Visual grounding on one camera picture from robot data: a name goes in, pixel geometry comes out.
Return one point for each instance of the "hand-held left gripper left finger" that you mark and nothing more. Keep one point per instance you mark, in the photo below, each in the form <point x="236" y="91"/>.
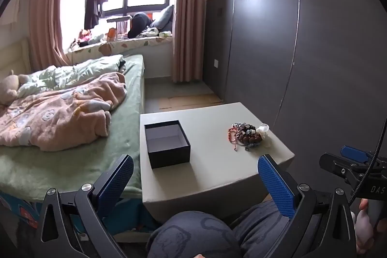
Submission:
<point x="118" y="182"/>

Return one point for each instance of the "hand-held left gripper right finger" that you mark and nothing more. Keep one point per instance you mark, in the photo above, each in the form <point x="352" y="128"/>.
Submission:
<point x="276" y="185"/>

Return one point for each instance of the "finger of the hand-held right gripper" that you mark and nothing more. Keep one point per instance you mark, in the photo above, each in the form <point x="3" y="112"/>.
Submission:
<point x="335" y="165"/>
<point x="355" y="152"/>

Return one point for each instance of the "black jewelry box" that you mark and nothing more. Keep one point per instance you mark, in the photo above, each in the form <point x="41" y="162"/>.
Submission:
<point x="167" y="143"/>

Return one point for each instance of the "person's right hand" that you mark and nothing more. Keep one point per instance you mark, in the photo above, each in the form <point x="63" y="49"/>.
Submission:
<point x="365" y="227"/>

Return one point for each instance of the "bed with green sheet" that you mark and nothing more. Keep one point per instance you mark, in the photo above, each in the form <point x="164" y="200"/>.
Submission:
<point x="90" y="161"/>

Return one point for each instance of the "white low table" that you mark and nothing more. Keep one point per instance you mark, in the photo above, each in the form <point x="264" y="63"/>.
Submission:
<point x="211" y="161"/>

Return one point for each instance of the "pink fleece blanket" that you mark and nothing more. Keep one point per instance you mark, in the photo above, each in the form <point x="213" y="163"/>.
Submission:
<point x="60" y="116"/>

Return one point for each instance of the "person's grey patterned pants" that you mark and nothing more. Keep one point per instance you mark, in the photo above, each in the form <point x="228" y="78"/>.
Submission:
<point x="193" y="233"/>

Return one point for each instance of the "dark grey wardrobe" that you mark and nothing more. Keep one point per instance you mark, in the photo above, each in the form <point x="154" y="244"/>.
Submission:
<point x="302" y="58"/>

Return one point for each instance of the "flattened cardboard sheet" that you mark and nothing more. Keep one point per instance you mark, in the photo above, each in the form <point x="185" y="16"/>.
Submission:
<point x="190" y="100"/>

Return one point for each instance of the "light green quilt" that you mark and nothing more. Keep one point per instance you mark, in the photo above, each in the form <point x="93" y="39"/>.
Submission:
<point x="69" y="76"/>

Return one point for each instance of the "floral window seat cushion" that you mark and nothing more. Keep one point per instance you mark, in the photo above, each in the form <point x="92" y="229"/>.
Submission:
<point x="121" y="48"/>

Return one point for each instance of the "beige plush toy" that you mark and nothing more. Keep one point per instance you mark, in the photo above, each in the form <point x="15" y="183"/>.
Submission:
<point x="7" y="87"/>

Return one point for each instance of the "pile of colourful toys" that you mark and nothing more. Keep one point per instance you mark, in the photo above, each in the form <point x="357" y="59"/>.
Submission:
<point x="87" y="37"/>

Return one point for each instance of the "dark clothing bundle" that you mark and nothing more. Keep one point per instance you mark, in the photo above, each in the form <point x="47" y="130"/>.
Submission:
<point x="139" y="23"/>

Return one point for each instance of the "small white folding table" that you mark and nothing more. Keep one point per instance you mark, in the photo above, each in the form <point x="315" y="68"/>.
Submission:
<point x="118" y="20"/>

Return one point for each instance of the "cream padded headboard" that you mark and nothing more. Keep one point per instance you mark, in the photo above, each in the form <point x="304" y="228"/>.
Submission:
<point x="15" y="55"/>

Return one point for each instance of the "grey pillow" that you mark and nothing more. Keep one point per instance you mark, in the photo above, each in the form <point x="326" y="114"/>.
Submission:
<point x="163" y="17"/>

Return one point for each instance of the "pink curtain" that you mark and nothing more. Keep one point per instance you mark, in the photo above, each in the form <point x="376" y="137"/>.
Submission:
<point x="48" y="13"/>
<point x="189" y="13"/>

